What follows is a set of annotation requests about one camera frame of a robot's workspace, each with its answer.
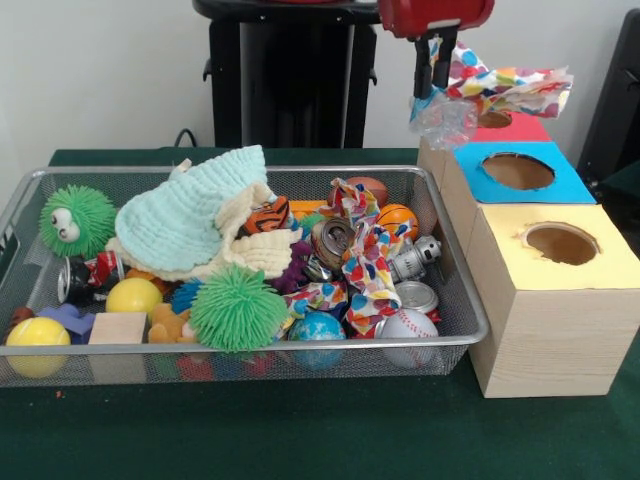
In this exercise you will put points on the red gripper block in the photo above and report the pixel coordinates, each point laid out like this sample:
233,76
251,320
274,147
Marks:
435,10

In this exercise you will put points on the colourful dotted cloth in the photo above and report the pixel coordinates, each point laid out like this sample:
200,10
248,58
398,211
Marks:
500,85
370,260

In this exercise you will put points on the cream knitted cloth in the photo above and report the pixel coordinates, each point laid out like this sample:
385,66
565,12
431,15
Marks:
260,255

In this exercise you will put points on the silver mesh bin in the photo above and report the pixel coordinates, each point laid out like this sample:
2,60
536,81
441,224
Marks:
452,300

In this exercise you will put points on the wooden box with three holes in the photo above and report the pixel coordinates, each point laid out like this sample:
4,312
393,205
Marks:
550,340

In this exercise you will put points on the brown toy football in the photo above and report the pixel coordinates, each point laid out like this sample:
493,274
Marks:
374,185

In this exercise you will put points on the orange toy basketball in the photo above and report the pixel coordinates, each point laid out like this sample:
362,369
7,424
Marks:
400,217

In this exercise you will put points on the black floor stand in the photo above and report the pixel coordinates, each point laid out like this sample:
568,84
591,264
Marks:
615,100

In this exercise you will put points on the small green covered table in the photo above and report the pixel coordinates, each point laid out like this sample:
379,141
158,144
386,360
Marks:
625,185

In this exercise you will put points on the white baseball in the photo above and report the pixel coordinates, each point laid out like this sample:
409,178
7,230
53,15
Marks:
410,327

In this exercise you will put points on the mint green knitted cloth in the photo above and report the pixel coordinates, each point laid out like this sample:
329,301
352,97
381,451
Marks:
190,220

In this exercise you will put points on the blue globe ball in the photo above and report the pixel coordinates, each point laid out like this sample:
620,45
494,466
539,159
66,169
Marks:
317,330

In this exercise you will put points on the green spiky rubber ball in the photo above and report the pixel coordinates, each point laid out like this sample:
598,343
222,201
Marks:
237,310

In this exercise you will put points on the green spiky ball with eyes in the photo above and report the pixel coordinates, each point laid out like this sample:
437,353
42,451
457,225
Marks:
75,222

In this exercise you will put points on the dark green table cloth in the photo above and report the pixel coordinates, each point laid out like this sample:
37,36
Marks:
300,435

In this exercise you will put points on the yellow ball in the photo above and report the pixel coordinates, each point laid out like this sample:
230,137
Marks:
37,345

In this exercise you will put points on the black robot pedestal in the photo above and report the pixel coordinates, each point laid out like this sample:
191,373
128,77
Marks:
300,75

